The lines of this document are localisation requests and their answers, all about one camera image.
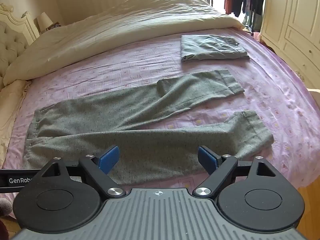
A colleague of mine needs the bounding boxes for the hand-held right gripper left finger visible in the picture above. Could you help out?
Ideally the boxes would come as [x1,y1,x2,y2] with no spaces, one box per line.
[41,145,127,198]

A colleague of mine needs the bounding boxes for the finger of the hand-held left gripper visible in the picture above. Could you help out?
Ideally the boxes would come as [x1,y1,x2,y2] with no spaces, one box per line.
[0,169,36,194]

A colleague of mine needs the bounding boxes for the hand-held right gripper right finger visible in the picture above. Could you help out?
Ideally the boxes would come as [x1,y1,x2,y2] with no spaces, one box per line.
[192,146,277,198]

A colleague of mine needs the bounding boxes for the grey speckled pants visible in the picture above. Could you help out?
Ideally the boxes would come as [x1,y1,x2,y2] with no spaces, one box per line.
[24,69,275,185]

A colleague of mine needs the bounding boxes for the folded blue-grey pants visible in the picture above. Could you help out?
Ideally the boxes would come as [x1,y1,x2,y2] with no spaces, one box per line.
[180,34,250,64]

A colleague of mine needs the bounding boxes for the person's left hand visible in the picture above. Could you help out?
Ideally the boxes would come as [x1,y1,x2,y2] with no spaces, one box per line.
[0,197,13,240]

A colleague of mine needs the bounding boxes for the cream pillow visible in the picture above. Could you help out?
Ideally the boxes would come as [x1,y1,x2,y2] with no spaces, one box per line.
[0,80,32,168]

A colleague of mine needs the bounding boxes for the cream duvet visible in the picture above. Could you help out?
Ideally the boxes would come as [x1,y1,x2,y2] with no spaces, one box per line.
[2,0,245,85]

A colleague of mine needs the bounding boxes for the cream tufted headboard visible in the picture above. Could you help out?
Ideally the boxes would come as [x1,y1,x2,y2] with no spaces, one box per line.
[0,4,40,90]

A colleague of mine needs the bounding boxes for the beige table lamp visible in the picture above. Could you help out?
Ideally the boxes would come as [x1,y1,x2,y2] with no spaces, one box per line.
[37,12,52,34]

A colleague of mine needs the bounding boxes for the cream wardrobe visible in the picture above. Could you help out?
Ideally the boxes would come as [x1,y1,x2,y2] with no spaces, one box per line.
[260,0,320,89]

